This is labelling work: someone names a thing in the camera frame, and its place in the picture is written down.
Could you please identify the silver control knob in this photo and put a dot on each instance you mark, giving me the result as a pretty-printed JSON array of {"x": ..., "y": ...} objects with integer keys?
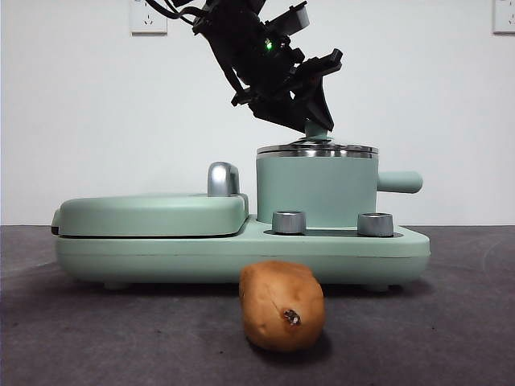
[
  {"x": 375, "y": 225},
  {"x": 288, "y": 223}
]

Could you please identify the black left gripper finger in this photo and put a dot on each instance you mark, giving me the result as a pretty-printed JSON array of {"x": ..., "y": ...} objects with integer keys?
[
  {"x": 320, "y": 104},
  {"x": 277, "y": 112}
]

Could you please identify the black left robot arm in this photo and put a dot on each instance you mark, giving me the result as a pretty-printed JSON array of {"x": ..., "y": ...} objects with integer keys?
[{"x": 237, "y": 36}]

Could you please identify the glass pot lid green knob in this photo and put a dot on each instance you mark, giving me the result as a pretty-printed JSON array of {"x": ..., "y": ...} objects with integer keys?
[{"x": 316, "y": 132}]

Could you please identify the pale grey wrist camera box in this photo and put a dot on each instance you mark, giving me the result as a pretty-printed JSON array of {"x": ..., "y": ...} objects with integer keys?
[{"x": 295, "y": 19}]

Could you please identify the mint green breakfast machine base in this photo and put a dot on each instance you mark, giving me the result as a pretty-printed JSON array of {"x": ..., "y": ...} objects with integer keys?
[{"x": 161, "y": 261}]

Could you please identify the brown potato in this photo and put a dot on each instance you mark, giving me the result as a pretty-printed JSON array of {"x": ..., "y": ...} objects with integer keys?
[{"x": 273, "y": 305}]

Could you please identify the white wall outlet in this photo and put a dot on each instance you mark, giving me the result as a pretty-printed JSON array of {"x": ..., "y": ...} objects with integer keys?
[
  {"x": 149, "y": 20},
  {"x": 505, "y": 16}
]

